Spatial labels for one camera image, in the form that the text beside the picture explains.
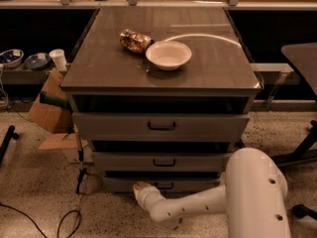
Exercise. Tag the grey bottom drawer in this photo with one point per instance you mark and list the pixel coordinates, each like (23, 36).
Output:
(168, 185)

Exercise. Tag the grey drawer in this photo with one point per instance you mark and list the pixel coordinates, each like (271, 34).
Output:
(159, 162)
(168, 185)
(160, 127)

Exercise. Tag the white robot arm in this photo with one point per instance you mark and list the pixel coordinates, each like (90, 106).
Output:
(252, 196)

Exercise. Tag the grey drawer cabinet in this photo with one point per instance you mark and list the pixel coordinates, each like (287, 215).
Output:
(106, 78)

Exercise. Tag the grey middle drawer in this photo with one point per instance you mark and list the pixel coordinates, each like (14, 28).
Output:
(159, 162)

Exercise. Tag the grey top drawer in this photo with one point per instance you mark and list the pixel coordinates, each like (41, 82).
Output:
(160, 127)

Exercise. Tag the glass jar with snacks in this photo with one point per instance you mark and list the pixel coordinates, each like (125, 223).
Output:
(135, 42)

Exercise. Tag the cardboard box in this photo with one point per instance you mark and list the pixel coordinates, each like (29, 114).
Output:
(53, 119)

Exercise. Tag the white paper cup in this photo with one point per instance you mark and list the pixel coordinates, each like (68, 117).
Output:
(58, 58)

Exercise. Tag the blue bowl on shelf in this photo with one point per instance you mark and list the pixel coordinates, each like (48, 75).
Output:
(36, 62)

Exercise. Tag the black stand leg left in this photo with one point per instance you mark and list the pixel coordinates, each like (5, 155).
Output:
(10, 134)

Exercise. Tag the dark side table top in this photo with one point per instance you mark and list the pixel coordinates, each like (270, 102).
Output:
(303, 59)

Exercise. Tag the blue white bowl far left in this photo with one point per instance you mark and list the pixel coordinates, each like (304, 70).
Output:
(11, 58)

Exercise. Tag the black caster foot right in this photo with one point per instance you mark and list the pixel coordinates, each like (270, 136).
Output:
(300, 211)

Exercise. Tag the green handled tool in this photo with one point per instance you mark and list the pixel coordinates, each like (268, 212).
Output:
(50, 99)

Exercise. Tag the black table leg frame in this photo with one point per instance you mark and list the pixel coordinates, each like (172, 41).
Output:
(303, 153)

